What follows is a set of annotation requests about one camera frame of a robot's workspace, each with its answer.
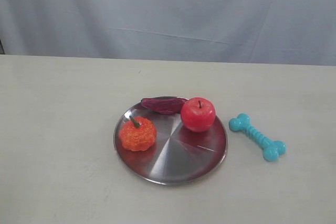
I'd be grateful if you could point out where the turquoise toy bone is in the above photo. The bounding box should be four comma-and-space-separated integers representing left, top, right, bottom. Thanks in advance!
229, 113, 287, 162

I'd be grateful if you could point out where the white backdrop cloth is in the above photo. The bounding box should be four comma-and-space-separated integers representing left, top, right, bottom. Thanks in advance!
1, 0, 335, 66

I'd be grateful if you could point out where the orange toy pumpkin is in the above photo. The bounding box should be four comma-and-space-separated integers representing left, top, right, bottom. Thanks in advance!
119, 116, 157, 152

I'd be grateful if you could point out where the purple sweet potato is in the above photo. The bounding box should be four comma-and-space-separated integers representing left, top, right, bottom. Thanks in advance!
141, 98, 188, 115

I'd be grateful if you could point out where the red apple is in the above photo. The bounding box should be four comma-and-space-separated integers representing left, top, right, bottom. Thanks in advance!
180, 97, 216, 133

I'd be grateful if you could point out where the round stainless steel plate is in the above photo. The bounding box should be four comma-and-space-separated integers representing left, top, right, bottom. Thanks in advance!
113, 103, 228, 186

